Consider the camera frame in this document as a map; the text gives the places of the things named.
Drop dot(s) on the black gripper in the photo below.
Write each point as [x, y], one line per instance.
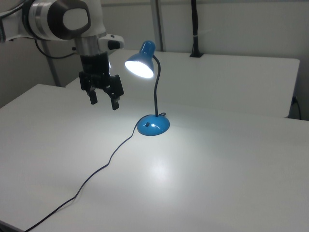
[95, 70]

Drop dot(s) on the black pole with clamp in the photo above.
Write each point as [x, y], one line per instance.
[195, 24]

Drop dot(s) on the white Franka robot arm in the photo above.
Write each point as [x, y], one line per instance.
[96, 14]

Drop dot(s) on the grey metal frame post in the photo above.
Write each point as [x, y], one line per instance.
[51, 70]
[157, 24]

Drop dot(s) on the blue gooseneck desk lamp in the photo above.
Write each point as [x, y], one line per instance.
[152, 127]

